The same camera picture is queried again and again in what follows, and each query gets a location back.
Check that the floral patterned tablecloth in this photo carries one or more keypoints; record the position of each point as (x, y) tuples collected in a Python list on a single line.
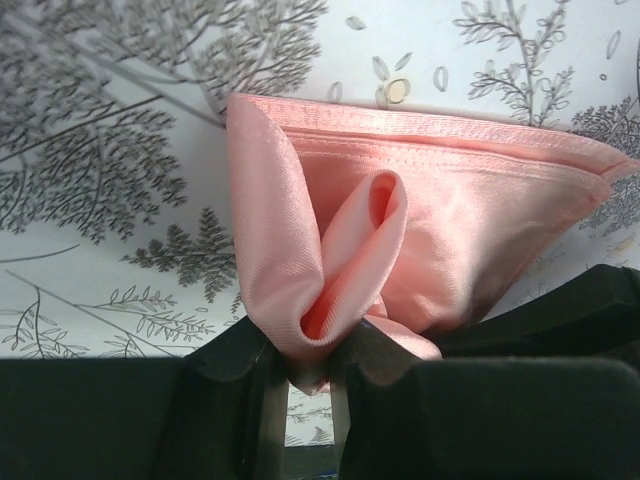
[(115, 218)]

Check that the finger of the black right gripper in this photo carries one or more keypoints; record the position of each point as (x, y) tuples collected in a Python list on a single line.
[(595, 313)]

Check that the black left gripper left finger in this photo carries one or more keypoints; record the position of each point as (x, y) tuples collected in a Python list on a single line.
[(218, 413)]

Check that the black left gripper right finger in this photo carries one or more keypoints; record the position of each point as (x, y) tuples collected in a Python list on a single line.
[(397, 416)]

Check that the peach satin napkin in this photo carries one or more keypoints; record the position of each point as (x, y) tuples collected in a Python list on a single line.
[(415, 222)]

